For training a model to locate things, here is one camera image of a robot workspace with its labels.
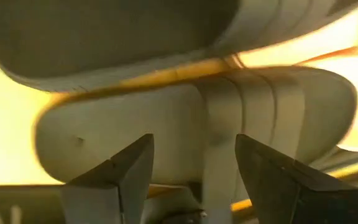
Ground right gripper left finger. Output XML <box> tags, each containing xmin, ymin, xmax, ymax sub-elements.
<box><xmin>60</xmin><ymin>133</ymin><xmax>155</xmax><ymax>224</ymax></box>

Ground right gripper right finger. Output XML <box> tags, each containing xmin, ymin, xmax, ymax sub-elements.
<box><xmin>234</xmin><ymin>133</ymin><xmax>358</xmax><ymax>224</ymax></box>

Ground black slide sandal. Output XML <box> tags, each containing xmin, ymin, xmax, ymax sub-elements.
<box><xmin>0</xmin><ymin>0</ymin><xmax>358</xmax><ymax>93</ymax></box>
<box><xmin>34</xmin><ymin>65</ymin><xmax>358</xmax><ymax>224</ymax></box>

